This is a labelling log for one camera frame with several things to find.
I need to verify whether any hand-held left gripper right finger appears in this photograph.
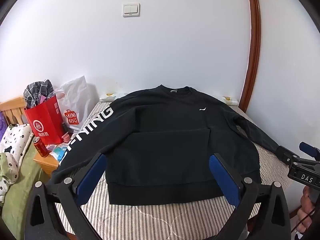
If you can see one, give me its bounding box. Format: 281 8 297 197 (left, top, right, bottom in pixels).
209 153 292 233

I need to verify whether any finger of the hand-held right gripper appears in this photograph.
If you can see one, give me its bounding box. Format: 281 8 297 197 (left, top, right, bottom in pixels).
299 142 320 159
276 146 300 168

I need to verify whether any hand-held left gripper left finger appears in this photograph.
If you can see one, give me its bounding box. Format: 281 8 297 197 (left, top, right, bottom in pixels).
26 152 107 233

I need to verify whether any black sweatshirt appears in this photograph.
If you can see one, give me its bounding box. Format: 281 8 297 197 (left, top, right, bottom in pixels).
50 84 285 205

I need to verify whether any person's right hand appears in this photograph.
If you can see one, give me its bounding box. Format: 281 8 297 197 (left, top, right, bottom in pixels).
297 187 320 233

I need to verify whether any wooden nightstand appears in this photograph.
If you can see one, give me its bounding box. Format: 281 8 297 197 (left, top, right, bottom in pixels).
33 132 73 177

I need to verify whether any red drink can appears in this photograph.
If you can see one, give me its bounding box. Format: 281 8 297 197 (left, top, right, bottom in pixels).
33 137 48 158

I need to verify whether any striped bed sheet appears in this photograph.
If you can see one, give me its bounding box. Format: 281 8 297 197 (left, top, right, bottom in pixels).
54 100 293 233

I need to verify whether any red paper bag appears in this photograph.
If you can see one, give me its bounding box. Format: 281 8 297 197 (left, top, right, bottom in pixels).
24 95 66 145

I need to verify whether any white plastic shopping bag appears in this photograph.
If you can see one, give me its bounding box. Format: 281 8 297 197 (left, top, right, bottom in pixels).
55 75 94 133

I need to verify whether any white printed quilt roll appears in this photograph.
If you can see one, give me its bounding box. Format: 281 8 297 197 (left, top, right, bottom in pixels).
99 92 239 106

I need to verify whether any white flower-print cloth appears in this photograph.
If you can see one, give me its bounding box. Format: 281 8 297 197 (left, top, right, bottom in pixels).
0 124 34 203

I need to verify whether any grey plaid cloth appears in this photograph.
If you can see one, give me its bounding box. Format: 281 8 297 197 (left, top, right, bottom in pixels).
24 79 55 110

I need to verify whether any purple cloth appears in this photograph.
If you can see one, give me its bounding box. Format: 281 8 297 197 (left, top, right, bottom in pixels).
0 111 10 143

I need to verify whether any wooden headboard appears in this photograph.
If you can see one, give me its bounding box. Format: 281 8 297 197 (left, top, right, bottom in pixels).
0 95 27 127

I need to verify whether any brown wooden door frame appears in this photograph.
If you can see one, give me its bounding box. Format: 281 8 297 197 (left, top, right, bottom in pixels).
241 0 262 113

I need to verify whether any white light switch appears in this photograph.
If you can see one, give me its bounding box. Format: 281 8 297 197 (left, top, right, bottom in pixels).
122 3 141 18

